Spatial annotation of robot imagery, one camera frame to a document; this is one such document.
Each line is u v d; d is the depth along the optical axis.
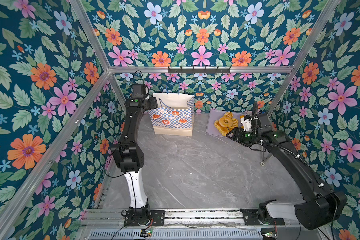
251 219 0.73
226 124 1.04
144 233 0.72
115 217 0.75
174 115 0.90
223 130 1.04
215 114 1.19
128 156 0.54
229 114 1.15
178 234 0.77
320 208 0.37
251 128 0.64
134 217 0.66
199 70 0.92
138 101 0.64
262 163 0.91
